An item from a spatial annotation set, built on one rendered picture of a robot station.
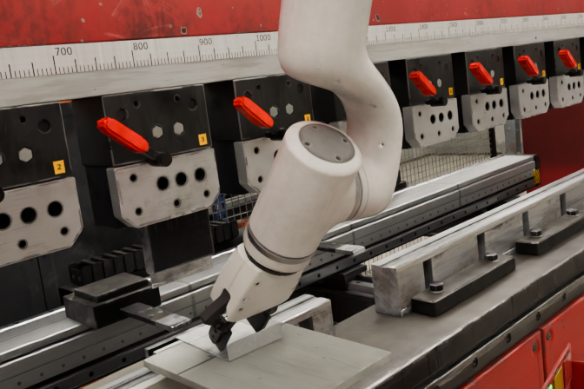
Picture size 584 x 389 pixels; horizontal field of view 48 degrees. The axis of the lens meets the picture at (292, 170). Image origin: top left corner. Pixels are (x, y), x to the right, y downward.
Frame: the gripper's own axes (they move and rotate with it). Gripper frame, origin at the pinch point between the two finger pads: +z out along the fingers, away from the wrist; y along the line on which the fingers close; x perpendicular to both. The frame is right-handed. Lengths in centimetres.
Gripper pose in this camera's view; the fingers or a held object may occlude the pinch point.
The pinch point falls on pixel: (238, 326)
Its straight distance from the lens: 87.6
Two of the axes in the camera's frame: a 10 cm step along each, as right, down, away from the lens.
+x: 5.8, 6.6, -4.8
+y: -7.5, 1.9, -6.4
